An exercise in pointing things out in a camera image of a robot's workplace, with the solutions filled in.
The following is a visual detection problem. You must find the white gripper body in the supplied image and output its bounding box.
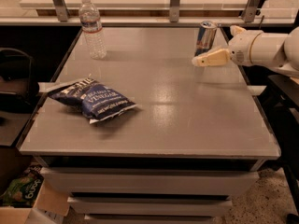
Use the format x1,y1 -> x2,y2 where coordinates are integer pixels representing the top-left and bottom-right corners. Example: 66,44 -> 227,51
228,30 -> 263,66

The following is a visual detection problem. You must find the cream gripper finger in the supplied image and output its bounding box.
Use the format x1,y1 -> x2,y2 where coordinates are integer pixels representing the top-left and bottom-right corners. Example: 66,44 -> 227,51
230,25 -> 246,36
192,48 -> 230,67

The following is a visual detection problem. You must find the Red Bull can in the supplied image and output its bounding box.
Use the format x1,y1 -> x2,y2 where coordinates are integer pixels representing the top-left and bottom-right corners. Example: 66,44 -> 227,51
195,21 -> 218,56

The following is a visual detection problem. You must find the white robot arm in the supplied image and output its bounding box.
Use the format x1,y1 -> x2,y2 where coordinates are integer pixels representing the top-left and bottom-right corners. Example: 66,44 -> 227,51
192,25 -> 299,78

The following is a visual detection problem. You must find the grey drawer cabinet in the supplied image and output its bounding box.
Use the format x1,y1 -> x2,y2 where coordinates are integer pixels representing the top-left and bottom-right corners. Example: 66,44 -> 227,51
21,28 -> 279,224

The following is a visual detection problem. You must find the blue chips bag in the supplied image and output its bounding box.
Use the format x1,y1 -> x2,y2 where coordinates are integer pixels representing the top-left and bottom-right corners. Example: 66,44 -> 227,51
47,77 -> 136,123

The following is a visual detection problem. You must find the clear plastic water bottle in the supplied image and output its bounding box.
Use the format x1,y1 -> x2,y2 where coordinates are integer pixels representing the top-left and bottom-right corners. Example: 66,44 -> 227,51
78,0 -> 107,60

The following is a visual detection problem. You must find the black chair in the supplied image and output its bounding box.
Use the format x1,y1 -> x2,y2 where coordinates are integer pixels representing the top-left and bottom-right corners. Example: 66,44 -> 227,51
0,48 -> 39,114

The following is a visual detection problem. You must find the cardboard box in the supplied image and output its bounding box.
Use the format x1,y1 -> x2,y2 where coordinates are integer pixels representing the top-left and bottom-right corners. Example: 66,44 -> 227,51
0,181 -> 69,224

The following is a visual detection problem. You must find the green snack bag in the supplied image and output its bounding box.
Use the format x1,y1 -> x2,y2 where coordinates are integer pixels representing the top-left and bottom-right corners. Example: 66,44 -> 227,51
0,163 -> 44,208

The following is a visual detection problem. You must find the metal shelf bracket right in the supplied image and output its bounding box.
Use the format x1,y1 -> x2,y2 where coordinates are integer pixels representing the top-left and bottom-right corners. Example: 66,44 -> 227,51
241,0 -> 261,22

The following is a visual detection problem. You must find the metal shelf bracket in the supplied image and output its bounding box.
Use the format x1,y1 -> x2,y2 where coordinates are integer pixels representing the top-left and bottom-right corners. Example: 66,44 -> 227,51
52,0 -> 69,22
241,0 -> 261,22
169,0 -> 180,22

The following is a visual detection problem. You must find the metal shelf bracket middle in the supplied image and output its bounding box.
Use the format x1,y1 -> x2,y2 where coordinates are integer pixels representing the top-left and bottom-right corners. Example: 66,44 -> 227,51
169,0 -> 180,22

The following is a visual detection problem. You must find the metal shelf bracket left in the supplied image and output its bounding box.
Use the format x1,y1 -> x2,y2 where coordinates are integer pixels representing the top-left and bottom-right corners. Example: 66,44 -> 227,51
52,0 -> 69,22

